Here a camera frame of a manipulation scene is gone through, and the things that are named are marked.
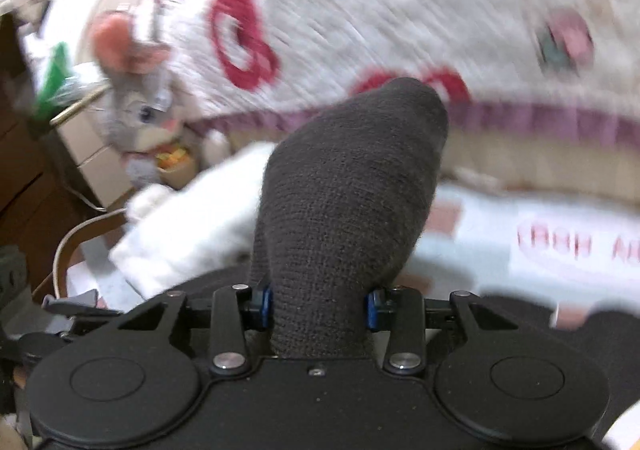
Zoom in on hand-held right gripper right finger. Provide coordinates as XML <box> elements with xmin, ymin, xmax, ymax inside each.
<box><xmin>365</xmin><ymin>286</ymin><xmax>541</xmax><ymax>377</ymax></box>

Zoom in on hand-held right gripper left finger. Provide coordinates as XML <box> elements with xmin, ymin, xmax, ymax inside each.
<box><xmin>95</xmin><ymin>283</ymin><xmax>273</xmax><ymax>377</ymax></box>

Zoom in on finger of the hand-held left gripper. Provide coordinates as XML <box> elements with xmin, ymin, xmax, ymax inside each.
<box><xmin>42</xmin><ymin>289</ymin><xmax>123</xmax><ymax>331</ymax></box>

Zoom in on dark grey knit sweater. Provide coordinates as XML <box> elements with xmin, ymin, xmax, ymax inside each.
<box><xmin>165</xmin><ymin>78</ymin><xmax>451</xmax><ymax>361</ymax></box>

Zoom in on dark wooden dresser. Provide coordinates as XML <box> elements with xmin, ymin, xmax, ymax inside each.
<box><xmin>0</xmin><ymin>13</ymin><xmax>108</xmax><ymax>311</ymax></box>

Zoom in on white fluffy cloth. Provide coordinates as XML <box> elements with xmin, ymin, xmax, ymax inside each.
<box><xmin>107</xmin><ymin>143</ymin><xmax>278</xmax><ymax>301</ymax></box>

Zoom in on checked bedsheet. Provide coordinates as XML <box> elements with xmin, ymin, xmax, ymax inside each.
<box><xmin>65</xmin><ymin>180</ymin><xmax>640</xmax><ymax>450</ymax></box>

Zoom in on grey plush rabbit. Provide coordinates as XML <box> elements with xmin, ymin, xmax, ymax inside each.
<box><xmin>87</xmin><ymin>10</ymin><xmax>233</xmax><ymax>226</ymax></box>

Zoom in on clear plastic bag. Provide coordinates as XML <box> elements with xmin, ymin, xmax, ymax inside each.
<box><xmin>50</xmin><ymin>63</ymin><xmax>108</xmax><ymax>106</ymax></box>

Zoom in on green and white bag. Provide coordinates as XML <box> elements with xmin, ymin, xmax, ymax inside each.
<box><xmin>22</xmin><ymin>40</ymin><xmax>73</xmax><ymax>121</ymax></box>

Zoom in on white quilt with red bears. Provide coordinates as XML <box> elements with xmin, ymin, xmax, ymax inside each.
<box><xmin>150</xmin><ymin>0</ymin><xmax>640</xmax><ymax>151</ymax></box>

